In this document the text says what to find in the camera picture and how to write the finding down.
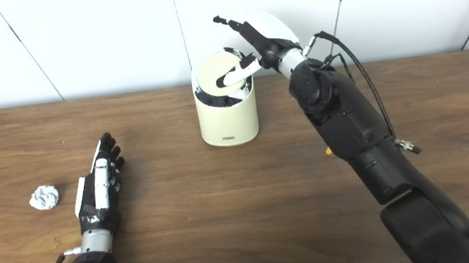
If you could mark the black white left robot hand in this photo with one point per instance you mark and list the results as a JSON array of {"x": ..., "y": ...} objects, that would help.
[{"x": 101, "y": 189}]

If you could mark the small yellow tag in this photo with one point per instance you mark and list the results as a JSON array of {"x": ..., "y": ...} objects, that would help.
[{"x": 328, "y": 151}]

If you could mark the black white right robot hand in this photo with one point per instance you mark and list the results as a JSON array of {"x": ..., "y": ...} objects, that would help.
[{"x": 267, "y": 32}]

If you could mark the white paper ball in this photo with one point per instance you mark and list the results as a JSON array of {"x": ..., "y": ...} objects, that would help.
[{"x": 44, "y": 197}]

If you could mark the cream-colored lidded bin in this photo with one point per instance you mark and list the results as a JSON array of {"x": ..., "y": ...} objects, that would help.
[{"x": 227, "y": 121}]

